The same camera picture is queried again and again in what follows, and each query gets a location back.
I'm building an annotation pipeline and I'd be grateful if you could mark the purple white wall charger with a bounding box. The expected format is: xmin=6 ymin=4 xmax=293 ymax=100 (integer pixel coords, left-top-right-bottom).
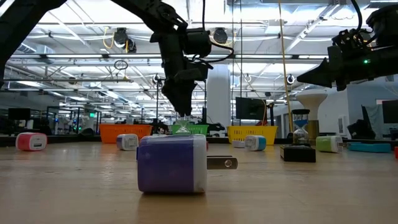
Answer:
xmin=116 ymin=133 xmax=139 ymax=152

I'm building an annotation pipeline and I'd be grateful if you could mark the blue-white spool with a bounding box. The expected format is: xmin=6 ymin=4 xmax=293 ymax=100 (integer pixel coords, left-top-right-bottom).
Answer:
xmin=136 ymin=134 xmax=239 ymax=194

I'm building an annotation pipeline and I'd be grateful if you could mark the pink white wall charger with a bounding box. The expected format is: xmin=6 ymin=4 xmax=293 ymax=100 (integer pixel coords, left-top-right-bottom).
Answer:
xmin=15 ymin=132 xmax=48 ymax=152

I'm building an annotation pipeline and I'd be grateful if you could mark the yellow cable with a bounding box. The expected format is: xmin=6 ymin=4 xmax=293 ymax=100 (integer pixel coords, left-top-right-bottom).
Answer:
xmin=277 ymin=0 xmax=295 ymax=134

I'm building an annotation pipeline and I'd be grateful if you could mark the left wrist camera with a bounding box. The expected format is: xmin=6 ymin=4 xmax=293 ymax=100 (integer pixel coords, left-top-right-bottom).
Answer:
xmin=177 ymin=61 xmax=210 ymax=82

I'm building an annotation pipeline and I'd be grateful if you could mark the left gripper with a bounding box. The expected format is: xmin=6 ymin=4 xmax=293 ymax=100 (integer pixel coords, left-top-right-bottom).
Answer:
xmin=150 ymin=24 xmax=198 ymax=116

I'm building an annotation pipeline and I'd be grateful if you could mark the black digital display case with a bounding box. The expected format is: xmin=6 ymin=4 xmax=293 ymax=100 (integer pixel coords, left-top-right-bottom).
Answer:
xmin=279 ymin=144 xmax=317 ymax=163

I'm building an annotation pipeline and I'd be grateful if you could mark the orange plastic basket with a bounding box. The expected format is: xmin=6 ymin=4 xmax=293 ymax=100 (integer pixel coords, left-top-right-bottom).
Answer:
xmin=99 ymin=124 xmax=153 ymax=144

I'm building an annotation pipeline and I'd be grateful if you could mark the black metal stand frame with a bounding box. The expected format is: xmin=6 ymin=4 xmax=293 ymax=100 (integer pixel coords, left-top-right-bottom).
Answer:
xmin=154 ymin=74 xmax=208 ymax=126

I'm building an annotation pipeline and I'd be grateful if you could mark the teal digital display case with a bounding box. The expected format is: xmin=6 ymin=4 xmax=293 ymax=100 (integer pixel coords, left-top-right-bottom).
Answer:
xmin=347 ymin=142 xmax=392 ymax=154

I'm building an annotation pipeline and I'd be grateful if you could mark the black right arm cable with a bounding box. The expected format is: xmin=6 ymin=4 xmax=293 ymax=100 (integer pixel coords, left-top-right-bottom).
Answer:
xmin=350 ymin=0 xmax=364 ymax=34

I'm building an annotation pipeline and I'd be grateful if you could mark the black ceiling cable reel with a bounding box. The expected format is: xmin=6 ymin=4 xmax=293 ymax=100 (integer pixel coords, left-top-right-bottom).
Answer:
xmin=212 ymin=27 xmax=229 ymax=44
xmin=113 ymin=27 xmax=129 ymax=48

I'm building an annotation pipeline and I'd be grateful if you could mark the white bulb lamp metal base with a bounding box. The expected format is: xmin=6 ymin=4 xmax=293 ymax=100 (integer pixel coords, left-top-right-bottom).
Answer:
xmin=295 ymin=89 xmax=329 ymax=141

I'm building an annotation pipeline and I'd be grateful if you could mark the white sand hourglass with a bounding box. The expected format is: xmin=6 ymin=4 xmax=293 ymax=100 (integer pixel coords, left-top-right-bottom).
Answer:
xmin=174 ymin=116 xmax=191 ymax=136

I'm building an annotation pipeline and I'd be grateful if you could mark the black monitor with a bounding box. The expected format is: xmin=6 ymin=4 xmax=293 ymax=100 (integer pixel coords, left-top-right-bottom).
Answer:
xmin=7 ymin=108 xmax=31 ymax=121
xmin=381 ymin=100 xmax=398 ymax=124
xmin=235 ymin=96 xmax=267 ymax=121

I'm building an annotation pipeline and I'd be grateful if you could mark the yellow plastic basket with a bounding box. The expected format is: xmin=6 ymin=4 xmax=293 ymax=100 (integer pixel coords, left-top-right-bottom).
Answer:
xmin=226 ymin=125 xmax=279 ymax=146

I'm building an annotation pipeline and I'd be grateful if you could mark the black aluminium table frame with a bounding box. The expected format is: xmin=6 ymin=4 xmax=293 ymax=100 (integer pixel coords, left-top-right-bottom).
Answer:
xmin=0 ymin=133 xmax=398 ymax=149

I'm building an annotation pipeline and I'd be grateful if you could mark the green plastic basket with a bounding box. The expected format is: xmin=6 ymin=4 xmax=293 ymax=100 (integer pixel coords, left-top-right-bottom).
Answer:
xmin=170 ymin=124 xmax=210 ymax=136

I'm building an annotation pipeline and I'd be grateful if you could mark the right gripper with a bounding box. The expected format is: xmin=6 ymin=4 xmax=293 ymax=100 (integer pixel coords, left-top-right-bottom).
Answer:
xmin=297 ymin=45 xmax=398 ymax=93

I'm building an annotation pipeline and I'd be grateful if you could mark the blue white wall charger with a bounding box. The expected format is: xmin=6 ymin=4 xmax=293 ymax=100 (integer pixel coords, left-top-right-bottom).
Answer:
xmin=244 ymin=134 xmax=267 ymax=152

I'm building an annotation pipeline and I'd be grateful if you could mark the blue sand hourglass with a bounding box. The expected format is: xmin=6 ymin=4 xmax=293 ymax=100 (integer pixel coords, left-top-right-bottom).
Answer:
xmin=291 ymin=108 xmax=311 ymax=146

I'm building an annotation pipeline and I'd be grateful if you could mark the green white wall charger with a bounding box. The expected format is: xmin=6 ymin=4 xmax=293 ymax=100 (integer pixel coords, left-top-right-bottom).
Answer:
xmin=315 ymin=135 xmax=348 ymax=154

